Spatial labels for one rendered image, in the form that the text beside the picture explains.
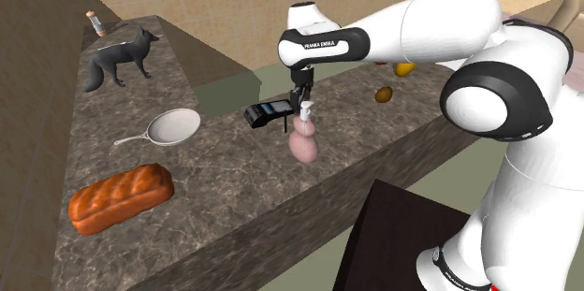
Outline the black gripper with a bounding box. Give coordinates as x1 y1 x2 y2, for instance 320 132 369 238
284 65 315 136

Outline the black card payment terminal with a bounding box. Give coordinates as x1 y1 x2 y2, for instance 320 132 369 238
242 99 296 130

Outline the pink soap dispenser bottle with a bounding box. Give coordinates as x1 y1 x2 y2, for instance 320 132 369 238
287 100 319 165

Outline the brown potato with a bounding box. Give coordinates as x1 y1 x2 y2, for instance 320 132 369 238
374 85 394 104

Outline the yellow fruit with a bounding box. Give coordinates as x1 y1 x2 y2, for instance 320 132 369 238
393 62 417 78

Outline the white frying pan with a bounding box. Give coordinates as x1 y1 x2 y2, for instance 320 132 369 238
112 107 202 148

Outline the dark robot stand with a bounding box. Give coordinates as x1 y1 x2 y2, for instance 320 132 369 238
332 178 472 291

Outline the dark grey fox figure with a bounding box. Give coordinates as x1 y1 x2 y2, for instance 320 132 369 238
83 25 161 95

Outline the brown bread loaf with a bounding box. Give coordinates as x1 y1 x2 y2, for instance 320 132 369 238
67 162 176 237

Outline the small bottle with cork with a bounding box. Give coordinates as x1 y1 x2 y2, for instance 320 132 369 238
85 9 109 38

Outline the beige armchair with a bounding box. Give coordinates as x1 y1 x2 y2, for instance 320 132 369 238
546 0 584 46

